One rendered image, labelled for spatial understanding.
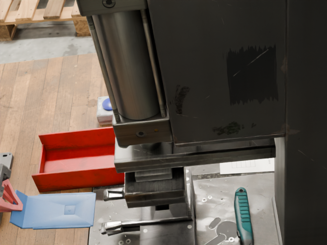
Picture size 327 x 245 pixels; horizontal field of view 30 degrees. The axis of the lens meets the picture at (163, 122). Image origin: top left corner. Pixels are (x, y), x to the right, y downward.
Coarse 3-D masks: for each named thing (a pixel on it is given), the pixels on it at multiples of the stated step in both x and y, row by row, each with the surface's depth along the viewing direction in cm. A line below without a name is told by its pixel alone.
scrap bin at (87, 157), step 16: (96, 128) 136; (112, 128) 136; (48, 144) 139; (64, 144) 139; (80, 144) 139; (96, 144) 139; (112, 144) 139; (48, 160) 139; (64, 160) 138; (80, 160) 137; (96, 160) 137; (112, 160) 136; (32, 176) 129; (48, 176) 129; (64, 176) 129; (80, 176) 129; (96, 176) 129; (112, 176) 130
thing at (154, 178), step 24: (144, 144) 99; (168, 144) 100; (216, 144) 100; (240, 144) 99; (264, 144) 98; (120, 168) 99; (144, 168) 99; (168, 168) 100; (144, 192) 99; (168, 192) 98
